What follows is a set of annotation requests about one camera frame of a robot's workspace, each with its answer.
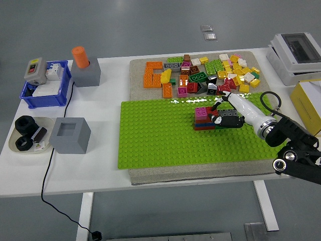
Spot yellow sloped toy brick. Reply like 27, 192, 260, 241
160, 68, 173, 84

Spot black and silver brick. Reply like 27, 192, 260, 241
207, 83, 219, 96

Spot long grey metal plate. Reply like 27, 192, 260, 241
105, 232, 233, 241

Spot black power cord with plug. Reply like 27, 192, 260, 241
41, 80, 103, 240

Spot red sloped toy brick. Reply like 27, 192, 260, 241
224, 77, 238, 90

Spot grey push-button switch box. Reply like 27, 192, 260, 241
24, 57, 49, 85

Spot grey cube with square recess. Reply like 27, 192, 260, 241
48, 117, 92, 155

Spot white circuit breaker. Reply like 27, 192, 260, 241
46, 62, 64, 81

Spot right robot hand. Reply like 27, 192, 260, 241
210, 91, 270, 131

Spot blue plastic bin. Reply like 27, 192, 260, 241
19, 60, 72, 109

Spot small black nut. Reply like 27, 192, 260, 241
15, 136, 34, 152

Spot brown sanding drum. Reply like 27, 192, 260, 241
30, 127, 49, 142

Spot yellow cardboard box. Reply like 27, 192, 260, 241
290, 79, 321, 138

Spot green studded baseplate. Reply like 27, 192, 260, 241
117, 92, 286, 170

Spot grey-brown foam mat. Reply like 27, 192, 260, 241
129, 51, 291, 186

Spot pink square toy brick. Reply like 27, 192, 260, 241
195, 107, 208, 119

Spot grey block with round hole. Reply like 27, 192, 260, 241
70, 56, 102, 88

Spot dark green hollow brick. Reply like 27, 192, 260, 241
188, 72, 209, 83

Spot white table leg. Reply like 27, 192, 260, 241
252, 180, 280, 232
75, 192, 95, 241

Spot orange long toy brick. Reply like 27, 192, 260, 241
143, 67, 154, 89
146, 61, 164, 70

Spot white flat switch plate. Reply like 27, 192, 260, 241
32, 82, 61, 97

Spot small grey metal plate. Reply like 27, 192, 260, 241
244, 222, 268, 241

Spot orange cylinder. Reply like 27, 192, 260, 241
71, 46, 91, 69

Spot large black nut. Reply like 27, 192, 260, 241
15, 115, 39, 133

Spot black part in bin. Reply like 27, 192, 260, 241
24, 84, 39, 98

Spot white electrical enclosure box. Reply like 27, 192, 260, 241
265, 32, 321, 86

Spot grey hollow toy brick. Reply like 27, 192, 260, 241
163, 62, 182, 73

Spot beige tray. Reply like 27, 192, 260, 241
8, 115, 56, 155

